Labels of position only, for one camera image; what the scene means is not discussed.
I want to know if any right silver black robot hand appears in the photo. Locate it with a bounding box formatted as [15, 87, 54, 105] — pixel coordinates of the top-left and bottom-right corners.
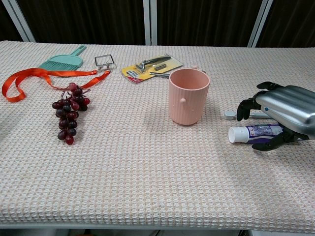
[237, 82, 315, 151]

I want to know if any purple white toothpaste tube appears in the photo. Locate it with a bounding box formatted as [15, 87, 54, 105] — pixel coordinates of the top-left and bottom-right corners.
[228, 124, 284, 145]

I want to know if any grey white toothbrush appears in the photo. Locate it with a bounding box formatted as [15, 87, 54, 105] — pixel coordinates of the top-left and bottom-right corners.
[224, 111, 269, 120]

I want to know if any pink ribbed plastic cup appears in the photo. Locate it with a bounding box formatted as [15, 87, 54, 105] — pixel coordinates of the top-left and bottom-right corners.
[168, 65, 211, 126]

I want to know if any teal plastic hand brush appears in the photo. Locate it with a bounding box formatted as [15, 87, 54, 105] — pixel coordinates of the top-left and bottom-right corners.
[39, 45, 88, 72]

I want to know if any black pleated curtain panel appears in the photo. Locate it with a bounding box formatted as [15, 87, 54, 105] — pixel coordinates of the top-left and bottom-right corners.
[0, 2, 24, 42]
[16, 0, 146, 46]
[257, 0, 315, 49]
[157, 0, 262, 48]

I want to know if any yellow carded razor package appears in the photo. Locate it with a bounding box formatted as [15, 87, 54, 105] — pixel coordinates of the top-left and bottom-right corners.
[121, 54, 184, 85]

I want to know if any beige waffle table cloth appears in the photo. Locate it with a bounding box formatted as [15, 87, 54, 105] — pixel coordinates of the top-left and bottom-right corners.
[0, 40, 315, 234]

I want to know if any dark red grape bunch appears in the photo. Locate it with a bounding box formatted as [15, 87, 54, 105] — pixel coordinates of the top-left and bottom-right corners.
[52, 82, 91, 146]

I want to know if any white partition frame post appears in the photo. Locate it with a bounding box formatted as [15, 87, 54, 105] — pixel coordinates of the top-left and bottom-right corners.
[247, 0, 274, 48]
[143, 0, 158, 46]
[0, 0, 36, 43]

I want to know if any metal rectangular badge frame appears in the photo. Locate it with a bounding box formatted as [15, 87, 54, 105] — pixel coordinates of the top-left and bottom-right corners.
[94, 54, 117, 71]

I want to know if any orange ribbon lanyard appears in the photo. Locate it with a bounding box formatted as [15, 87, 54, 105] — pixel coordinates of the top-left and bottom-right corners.
[1, 68, 111, 103]

